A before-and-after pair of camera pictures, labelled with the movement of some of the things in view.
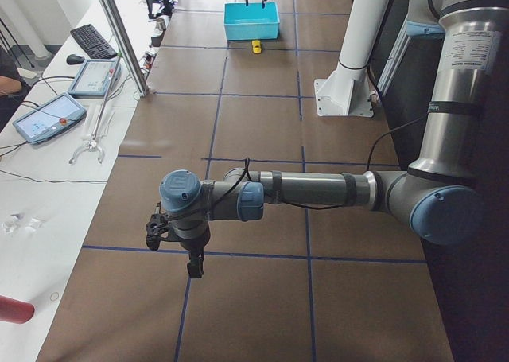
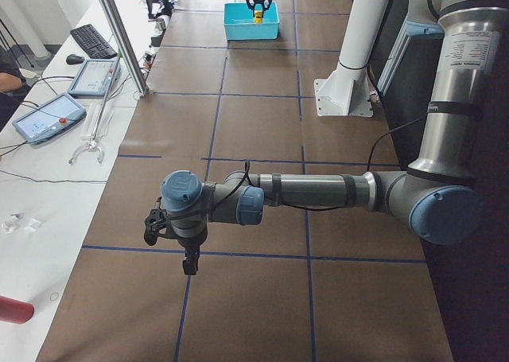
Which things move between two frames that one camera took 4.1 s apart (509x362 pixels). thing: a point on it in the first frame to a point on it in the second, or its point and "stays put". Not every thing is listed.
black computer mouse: (74, 59) stays put
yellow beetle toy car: (256, 44) to (258, 17)
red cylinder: (15, 311) stays put
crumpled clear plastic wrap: (21, 223) stays put
